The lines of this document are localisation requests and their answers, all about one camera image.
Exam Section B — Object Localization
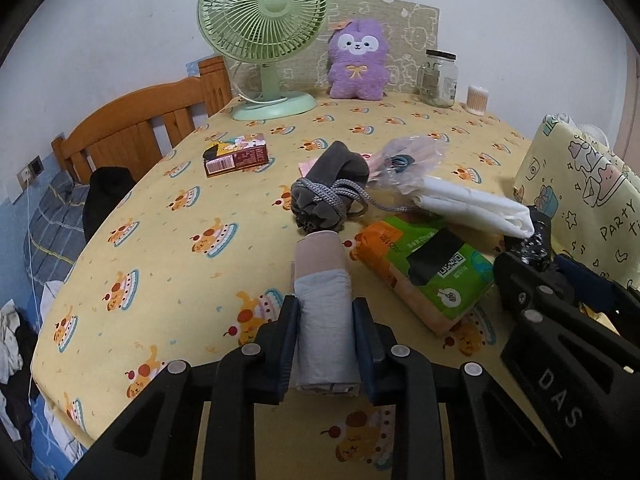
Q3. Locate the green desk fan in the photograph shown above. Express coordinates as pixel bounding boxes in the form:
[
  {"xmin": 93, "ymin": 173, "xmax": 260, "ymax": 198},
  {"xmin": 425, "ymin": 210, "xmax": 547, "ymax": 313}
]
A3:
[{"xmin": 198, "ymin": 0, "xmax": 328, "ymax": 122}]

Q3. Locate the pile of clothes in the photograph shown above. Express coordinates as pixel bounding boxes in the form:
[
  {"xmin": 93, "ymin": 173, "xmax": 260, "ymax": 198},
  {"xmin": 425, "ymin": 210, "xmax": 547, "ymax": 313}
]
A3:
[{"xmin": 0, "ymin": 278, "xmax": 87, "ymax": 480}]

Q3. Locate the white towel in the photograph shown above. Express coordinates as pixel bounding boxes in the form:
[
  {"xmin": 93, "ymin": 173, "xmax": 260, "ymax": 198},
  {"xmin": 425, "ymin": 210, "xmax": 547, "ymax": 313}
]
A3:
[{"xmin": 408, "ymin": 177, "xmax": 535, "ymax": 240}]

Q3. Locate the grey and beige cloth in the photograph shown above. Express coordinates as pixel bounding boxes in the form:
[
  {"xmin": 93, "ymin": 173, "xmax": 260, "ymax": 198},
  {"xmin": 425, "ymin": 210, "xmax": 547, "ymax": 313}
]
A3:
[{"xmin": 291, "ymin": 231, "xmax": 360, "ymax": 396}]

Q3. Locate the black plastic bundle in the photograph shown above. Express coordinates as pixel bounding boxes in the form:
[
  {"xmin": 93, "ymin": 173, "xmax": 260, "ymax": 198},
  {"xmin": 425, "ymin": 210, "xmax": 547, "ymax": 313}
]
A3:
[{"xmin": 504, "ymin": 206, "xmax": 552, "ymax": 271}]

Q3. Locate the green orange tissue pack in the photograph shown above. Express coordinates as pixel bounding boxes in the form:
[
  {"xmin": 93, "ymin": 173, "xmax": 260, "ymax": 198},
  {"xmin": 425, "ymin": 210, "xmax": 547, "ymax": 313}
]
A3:
[{"xmin": 350, "ymin": 214, "xmax": 494, "ymax": 336}]

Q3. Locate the yellow cartoon tablecloth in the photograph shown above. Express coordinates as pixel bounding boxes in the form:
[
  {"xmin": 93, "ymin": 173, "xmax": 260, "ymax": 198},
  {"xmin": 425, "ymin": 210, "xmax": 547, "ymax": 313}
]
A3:
[{"xmin": 32, "ymin": 93, "xmax": 549, "ymax": 479}]

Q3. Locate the pink wet wipes pack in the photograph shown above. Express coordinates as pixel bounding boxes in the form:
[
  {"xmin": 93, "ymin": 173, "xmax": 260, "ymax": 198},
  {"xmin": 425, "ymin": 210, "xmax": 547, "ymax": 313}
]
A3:
[{"xmin": 298, "ymin": 153, "xmax": 373, "ymax": 178}]

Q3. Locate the yellow cartoon storage box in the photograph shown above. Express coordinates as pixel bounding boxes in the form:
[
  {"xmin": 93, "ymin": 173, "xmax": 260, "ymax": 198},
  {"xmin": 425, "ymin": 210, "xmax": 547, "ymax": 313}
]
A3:
[{"xmin": 514, "ymin": 115, "xmax": 639, "ymax": 288}]

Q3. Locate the black chair back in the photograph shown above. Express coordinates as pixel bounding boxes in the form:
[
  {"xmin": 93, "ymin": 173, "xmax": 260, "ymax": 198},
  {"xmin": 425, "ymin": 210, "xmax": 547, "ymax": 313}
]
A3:
[{"xmin": 82, "ymin": 167, "xmax": 136, "ymax": 242}]

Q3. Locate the beige cartoon backboard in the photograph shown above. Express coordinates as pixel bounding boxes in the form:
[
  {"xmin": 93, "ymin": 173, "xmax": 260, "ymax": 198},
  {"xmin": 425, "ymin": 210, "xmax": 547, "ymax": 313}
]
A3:
[{"xmin": 234, "ymin": 0, "xmax": 442, "ymax": 98}]

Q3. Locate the clear plastic bag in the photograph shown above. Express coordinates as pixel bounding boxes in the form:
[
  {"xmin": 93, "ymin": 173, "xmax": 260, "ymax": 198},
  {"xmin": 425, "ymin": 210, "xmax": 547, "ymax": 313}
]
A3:
[{"xmin": 367, "ymin": 136, "xmax": 447, "ymax": 195}]

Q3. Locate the blue plaid bedding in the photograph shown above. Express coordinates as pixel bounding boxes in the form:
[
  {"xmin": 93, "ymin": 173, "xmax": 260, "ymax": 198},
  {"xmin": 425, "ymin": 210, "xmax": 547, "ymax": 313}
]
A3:
[{"xmin": 23, "ymin": 171, "xmax": 89, "ymax": 290}]

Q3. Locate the dark grey drawstring pouch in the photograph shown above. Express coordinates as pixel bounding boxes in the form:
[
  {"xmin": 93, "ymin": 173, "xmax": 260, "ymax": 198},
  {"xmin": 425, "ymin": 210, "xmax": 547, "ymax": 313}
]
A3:
[{"xmin": 291, "ymin": 141, "xmax": 369, "ymax": 234}]

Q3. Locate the cotton swab container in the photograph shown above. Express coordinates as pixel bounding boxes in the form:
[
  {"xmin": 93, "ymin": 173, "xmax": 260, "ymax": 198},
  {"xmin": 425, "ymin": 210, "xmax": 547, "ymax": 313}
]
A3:
[{"xmin": 464, "ymin": 86, "xmax": 489, "ymax": 116}]

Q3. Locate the cartoon tissue pack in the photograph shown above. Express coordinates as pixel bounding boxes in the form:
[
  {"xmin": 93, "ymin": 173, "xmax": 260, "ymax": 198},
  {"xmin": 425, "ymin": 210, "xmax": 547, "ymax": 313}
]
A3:
[{"xmin": 203, "ymin": 133, "xmax": 269, "ymax": 178}]

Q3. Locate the purple plush toy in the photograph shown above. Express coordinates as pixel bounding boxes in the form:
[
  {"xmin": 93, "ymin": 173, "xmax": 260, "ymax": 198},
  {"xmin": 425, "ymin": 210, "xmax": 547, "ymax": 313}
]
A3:
[{"xmin": 328, "ymin": 18, "xmax": 390, "ymax": 101}]

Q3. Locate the wall power socket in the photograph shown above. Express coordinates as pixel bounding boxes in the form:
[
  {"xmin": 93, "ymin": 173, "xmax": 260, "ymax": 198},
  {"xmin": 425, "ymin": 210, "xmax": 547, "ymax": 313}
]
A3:
[{"xmin": 16, "ymin": 156, "xmax": 43, "ymax": 191}]

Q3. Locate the glass jar with lid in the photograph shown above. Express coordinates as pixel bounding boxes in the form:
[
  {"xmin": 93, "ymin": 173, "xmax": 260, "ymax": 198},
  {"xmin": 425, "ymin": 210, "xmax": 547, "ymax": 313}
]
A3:
[{"xmin": 416, "ymin": 49, "xmax": 458, "ymax": 108}]

